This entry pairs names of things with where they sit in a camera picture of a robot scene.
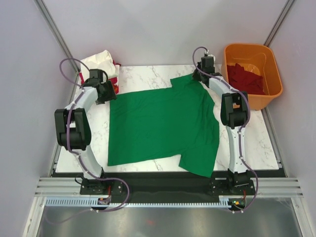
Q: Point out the aluminium front rail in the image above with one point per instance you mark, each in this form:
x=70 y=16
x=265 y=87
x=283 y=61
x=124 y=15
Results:
x=268 y=188

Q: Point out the white folded t-shirt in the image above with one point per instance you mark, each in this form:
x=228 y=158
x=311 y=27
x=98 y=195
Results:
x=99 y=56

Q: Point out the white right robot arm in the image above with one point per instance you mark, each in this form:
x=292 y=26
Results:
x=234 y=113

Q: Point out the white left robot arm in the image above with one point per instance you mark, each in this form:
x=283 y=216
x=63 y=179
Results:
x=72 y=127

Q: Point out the left aluminium frame post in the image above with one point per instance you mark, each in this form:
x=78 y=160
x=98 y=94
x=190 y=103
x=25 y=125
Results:
x=53 y=27

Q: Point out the orange folded t-shirt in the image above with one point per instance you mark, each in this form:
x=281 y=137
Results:
x=116 y=88

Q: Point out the slotted cable duct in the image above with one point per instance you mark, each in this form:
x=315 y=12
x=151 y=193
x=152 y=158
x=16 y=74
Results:
x=97 y=202

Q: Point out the orange plastic tub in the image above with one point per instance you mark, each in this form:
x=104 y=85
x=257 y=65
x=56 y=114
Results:
x=252 y=68

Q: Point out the pink folded t-shirt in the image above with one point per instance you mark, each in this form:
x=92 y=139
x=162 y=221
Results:
x=108 y=65

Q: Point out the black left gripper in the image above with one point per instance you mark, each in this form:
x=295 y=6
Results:
x=111 y=94

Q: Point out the right aluminium frame post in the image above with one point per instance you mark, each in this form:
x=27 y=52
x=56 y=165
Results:
x=279 y=22

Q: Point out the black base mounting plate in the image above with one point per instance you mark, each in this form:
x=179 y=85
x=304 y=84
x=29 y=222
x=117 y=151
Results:
x=165 y=186

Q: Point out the aluminium frame post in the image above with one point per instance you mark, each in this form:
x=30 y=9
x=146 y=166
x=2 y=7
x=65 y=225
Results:
x=53 y=27
x=279 y=22

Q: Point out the green t-shirt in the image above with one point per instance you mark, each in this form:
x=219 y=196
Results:
x=162 y=123

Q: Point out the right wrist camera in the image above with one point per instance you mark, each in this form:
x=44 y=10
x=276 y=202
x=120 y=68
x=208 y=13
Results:
x=208 y=53

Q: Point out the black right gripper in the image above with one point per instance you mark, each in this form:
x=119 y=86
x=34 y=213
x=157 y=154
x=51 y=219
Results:
x=194 y=75

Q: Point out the dark red t-shirt in tub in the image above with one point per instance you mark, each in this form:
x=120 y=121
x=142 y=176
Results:
x=243 y=80

